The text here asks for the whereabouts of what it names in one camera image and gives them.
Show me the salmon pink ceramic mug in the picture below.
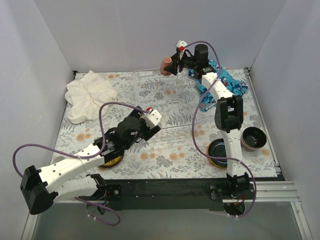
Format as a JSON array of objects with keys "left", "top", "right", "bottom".
[{"left": 160, "top": 57, "right": 172, "bottom": 76}]

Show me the white wire dish rack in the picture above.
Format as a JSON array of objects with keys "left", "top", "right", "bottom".
[{"left": 133, "top": 68, "right": 199, "bottom": 129}]

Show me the dark red bowl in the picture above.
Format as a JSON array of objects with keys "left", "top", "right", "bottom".
[{"left": 240, "top": 126, "right": 267, "bottom": 152}]

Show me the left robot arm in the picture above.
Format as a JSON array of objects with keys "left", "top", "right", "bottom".
[{"left": 20, "top": 108, "right": 163, "bottom": 215}]

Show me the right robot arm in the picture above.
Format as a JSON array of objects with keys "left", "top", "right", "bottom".
[{"left": 161, "top": 40, "right": 252, "bottom": 199}]

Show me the blue shark print cloth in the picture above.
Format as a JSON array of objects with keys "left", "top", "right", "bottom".
[{"left": 196, "top": 60, "right": 249, "bottom": 112}]

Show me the yellow patterned plate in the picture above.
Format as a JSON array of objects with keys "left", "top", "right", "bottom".
[{"left": 100, "top": 155, "right": 124, "bottom": 169}]

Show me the white crumpled cloth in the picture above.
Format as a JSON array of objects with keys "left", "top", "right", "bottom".
[{"left": 65, "top": 70, "right": 118, "bottom": 124}]

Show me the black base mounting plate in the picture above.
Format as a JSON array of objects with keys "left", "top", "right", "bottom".
[{"left": 77, "top": 178, "right": 258, "bottom": 211}]

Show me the black iridescent plate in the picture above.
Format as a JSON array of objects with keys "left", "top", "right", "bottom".
[{"left": 206, "top": 138, "right": 228, "bottom": 169}]

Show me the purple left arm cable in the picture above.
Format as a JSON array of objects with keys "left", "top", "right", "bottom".
[{"left": 12, "top": 102, "right": 151, "bottom": 227}]

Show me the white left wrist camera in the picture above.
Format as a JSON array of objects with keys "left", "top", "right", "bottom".
[{"left": 141, "top": 107, "right": 163, "bottom": 129}]

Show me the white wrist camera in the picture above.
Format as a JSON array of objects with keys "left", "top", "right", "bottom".
[
  {"left": 176, "top": 40, "right": 188, "bottom": 52},
  {"left": 141, "top": 107, "right": 163, "bottom": 129}
]

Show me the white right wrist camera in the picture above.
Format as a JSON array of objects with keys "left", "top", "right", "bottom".
[{"left": 176, "top": 40, "right": 188, "bottom": 52}]

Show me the aluminium frame rail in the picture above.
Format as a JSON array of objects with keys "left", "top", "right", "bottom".
[{"left": 22, "top": 179, "right": 312, "bottom": 240}]

